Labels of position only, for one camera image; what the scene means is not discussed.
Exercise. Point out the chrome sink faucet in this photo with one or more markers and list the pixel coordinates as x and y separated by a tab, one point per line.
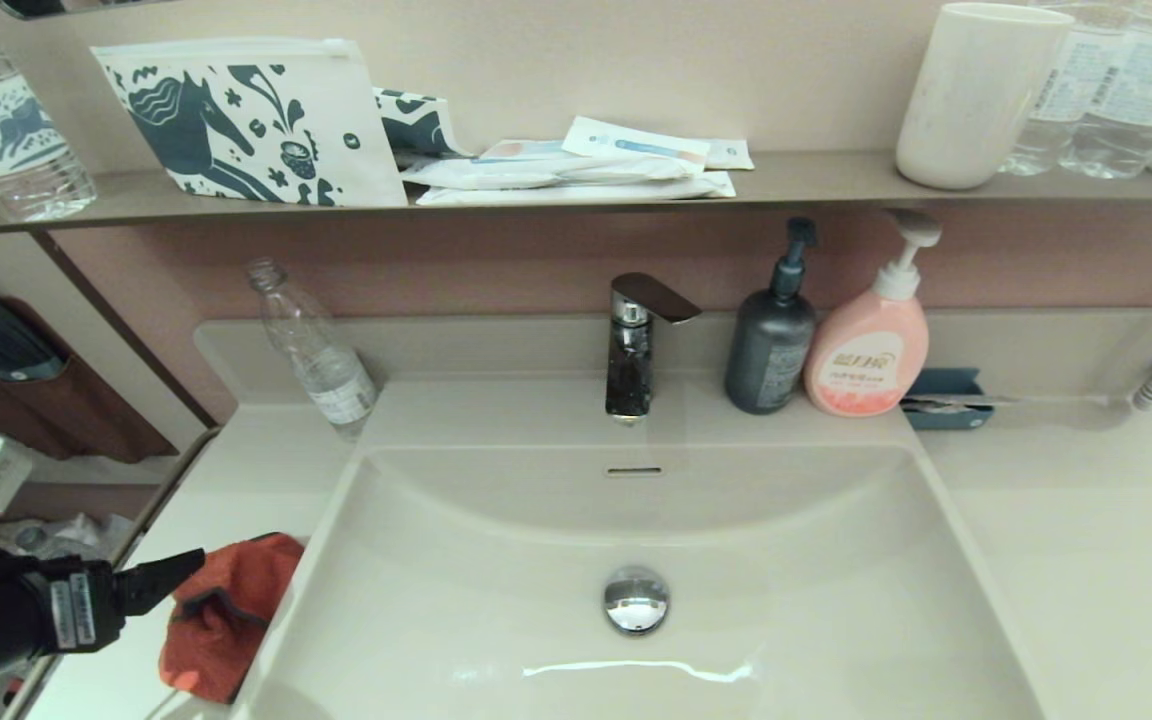
629	370

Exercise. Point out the white plastic cup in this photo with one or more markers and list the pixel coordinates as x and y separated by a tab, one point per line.
979	100

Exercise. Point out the clear water bottle white label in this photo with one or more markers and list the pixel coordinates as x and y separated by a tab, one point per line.
1064	100
1139	90

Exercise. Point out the orange cleaning cloth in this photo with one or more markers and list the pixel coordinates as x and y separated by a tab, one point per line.
226	650

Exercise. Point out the pink pump soap bottle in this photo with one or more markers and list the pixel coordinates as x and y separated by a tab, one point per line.
868	350

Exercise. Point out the wall mirror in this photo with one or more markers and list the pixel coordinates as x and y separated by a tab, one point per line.
86	6

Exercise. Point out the water bottle blue deer label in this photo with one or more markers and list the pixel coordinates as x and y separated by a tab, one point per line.
1	128

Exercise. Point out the white sachet blue stripe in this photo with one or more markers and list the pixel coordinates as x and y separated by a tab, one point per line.
636	145

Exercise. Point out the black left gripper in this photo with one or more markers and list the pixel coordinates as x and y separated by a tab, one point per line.
66	605

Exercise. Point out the empty clear plastic bottle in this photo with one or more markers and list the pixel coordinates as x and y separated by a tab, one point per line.
321	360

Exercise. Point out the grey wall shelf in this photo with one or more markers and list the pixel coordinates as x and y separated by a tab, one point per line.
126	192

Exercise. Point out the thin white stick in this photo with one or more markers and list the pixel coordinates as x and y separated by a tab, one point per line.
938	405

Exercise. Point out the white pouch blue horse print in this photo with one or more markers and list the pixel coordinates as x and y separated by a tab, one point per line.
234	128

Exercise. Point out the blue plastic box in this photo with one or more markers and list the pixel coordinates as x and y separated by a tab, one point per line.
948	385

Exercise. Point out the shrink-wrapped water bottle pack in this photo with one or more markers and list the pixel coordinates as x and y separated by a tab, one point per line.
66	535

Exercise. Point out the brown hair dryer holder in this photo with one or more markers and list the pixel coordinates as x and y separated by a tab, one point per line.
96	420

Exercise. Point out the white sink basin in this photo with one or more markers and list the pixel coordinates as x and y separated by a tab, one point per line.
786	600

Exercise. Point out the long flat white packet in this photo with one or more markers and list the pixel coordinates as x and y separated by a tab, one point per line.
576	192

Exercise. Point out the folded blue print pouch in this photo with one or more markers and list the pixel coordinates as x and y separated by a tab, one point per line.
414	122

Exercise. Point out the small white sachet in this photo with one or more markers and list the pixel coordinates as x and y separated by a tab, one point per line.
732	154

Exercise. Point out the dark grey pump bottle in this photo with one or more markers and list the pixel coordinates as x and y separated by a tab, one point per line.
768	350

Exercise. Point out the white sachet peach print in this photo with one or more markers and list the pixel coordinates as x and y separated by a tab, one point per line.
526	150

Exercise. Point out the chrome drain stopper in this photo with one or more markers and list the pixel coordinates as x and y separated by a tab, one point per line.
636	600

